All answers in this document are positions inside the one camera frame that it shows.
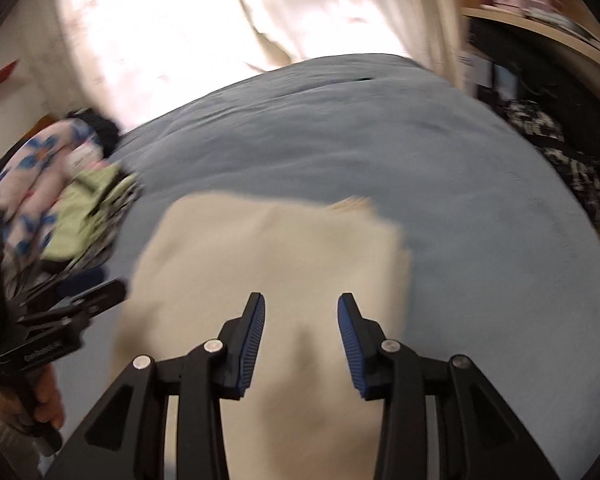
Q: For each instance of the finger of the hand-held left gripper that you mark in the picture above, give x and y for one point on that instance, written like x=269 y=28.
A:
x=90 y=300
x=80 y=280

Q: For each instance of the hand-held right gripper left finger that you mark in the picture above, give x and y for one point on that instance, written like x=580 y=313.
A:
x=250 y=345

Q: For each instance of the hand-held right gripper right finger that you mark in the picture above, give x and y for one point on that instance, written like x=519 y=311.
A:
x=352 y=345

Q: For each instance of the cream fleece garment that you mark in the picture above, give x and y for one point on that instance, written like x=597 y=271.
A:
x=280 y=250

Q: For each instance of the person's left hand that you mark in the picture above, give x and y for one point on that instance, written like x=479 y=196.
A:
x=50 y=400

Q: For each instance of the pink blue floral cloth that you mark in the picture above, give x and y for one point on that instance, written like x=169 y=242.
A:
x=35 y=175

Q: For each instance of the grey-blue blanket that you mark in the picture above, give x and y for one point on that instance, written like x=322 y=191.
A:
x=380 y=160

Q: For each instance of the white curtain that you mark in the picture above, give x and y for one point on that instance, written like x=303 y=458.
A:
x=180 y=20

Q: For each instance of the black white patterned cloth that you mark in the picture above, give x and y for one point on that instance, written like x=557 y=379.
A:
x=575 y=165

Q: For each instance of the white blue box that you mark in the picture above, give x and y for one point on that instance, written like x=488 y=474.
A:
x=480 y=72

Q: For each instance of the wooden shelf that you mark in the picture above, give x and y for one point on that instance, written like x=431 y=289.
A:
x=530 y=22

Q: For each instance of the flat grey papers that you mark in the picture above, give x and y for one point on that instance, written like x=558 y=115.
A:
x=570 y=25

